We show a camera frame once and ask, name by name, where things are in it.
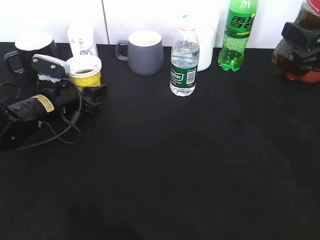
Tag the yellow paper cup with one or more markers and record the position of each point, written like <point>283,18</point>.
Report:
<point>85,71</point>

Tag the cola bottle red label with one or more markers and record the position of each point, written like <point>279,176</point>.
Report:
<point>308,17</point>

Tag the red mug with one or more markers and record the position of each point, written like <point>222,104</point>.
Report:
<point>311,77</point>

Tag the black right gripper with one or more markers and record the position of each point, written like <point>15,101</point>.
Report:
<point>305,46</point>

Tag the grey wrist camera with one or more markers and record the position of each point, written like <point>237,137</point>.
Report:
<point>50,68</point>

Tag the grey mug white interior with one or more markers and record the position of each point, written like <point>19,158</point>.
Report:
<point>143,51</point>

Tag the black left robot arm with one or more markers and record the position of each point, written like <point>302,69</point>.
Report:
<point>20,120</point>

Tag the clear water bottle green label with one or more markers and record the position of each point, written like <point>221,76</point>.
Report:
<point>185,53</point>

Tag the green sprite bottle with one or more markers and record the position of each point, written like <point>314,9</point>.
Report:
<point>239,22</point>

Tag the white cup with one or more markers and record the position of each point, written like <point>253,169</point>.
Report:
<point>206,39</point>

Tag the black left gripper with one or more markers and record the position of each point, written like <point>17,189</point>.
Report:
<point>67,96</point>

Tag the black mug white interior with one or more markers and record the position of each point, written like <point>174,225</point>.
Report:
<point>26,47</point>

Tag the white purple milk carton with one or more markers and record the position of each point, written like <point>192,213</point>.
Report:
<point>81,40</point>

